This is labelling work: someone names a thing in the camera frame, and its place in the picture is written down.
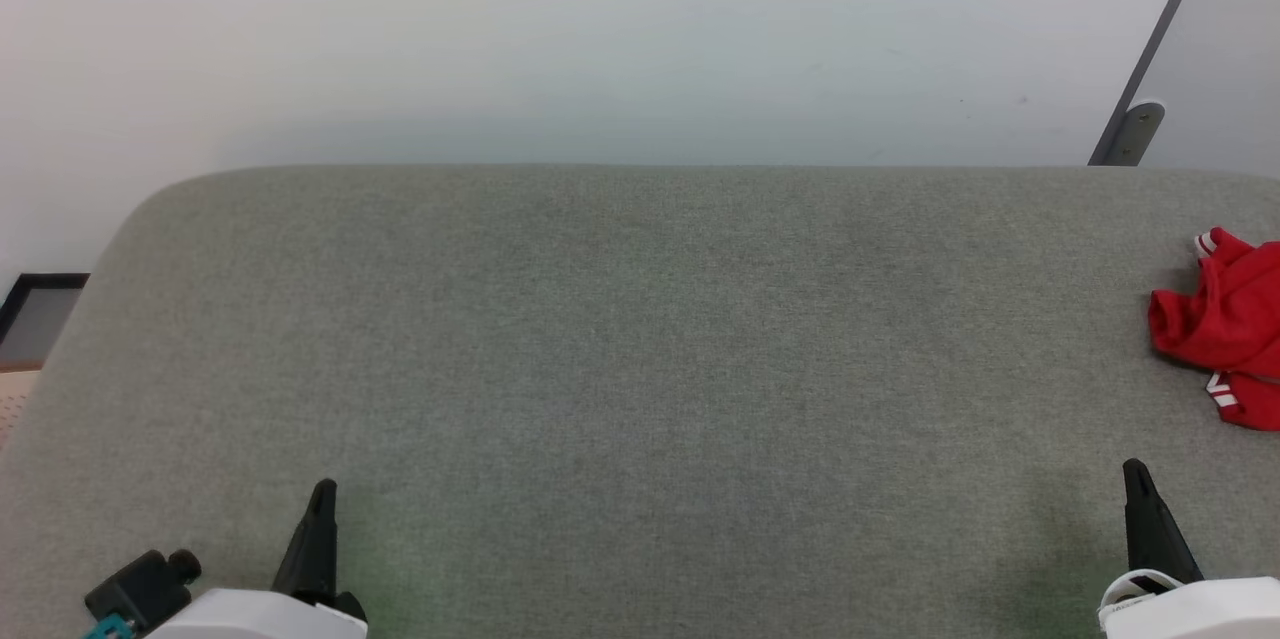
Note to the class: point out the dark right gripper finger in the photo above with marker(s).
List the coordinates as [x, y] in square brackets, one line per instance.
[1150, 529]

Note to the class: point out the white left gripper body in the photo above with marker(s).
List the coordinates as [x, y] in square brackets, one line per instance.
[260, 614]

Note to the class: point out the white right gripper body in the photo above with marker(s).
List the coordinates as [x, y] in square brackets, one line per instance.
[1200, 609]

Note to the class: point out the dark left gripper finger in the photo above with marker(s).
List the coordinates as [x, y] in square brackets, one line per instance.
[315, 549]

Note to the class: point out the red and white basketball jersey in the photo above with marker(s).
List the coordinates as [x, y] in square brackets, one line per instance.
[1235, 319]

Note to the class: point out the black framed floor panel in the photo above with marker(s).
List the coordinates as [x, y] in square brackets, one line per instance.
[40, 319]

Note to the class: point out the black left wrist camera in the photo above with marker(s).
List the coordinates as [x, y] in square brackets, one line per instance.
[145, 589]

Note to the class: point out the grey metal hinge bracket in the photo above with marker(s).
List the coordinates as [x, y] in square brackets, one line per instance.
[1138, 134]

